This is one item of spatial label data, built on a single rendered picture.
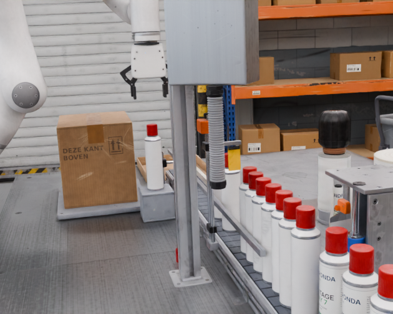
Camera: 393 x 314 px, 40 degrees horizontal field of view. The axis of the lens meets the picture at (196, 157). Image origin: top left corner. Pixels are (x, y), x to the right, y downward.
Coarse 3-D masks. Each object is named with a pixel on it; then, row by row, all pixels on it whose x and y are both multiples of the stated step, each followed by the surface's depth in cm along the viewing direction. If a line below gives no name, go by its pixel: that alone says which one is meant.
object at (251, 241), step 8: (168, 152) 208; (200, 184) 157; (216, 200) 142; (224, 208) 135; (232, 216) 129; (232, 224) 126; (240, 224) 123; (240, 232) 120; (248, 232) 118; (248, 240) 115; (256, 248) 110; (264, 256) 108
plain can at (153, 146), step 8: (152, 128) 165; (152, 136) 166; (152, 144) 165; (160, 144) 167; (152, 152) 166; (160, 152) 167; (152, 160) 166; (160, 160) 167; (152, 168) 167; (160, 168) 168; (152, 176) 167; (160, 176) 168; (152, 184) 168; (160, 184) 168
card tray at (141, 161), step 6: (144, 156) 241; (168, 156) 244; (198, 156) 237; (138, 162) 233; (144, 162) 242; (198, 162) 236; (204, 162) 226; (138, 168) 236; (144, 168) 235; (168, 168) 233; (198, 168) 231; (204, 168) 226; (144, 174) 217
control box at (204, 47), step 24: (168, 0) 108; (192, 0) 106; (216, 0) 104; (240, 0) 102; (168, 24) 109; (192, 24) 107; (216, 24) 105; (240, 24) 103; (168, 48) 110; (192, 48) 108; (216, 48) 106; (240, 48) 104; (168, 72) 111; (192, 72) 109; (216, 72) 107; (240, 72) 105
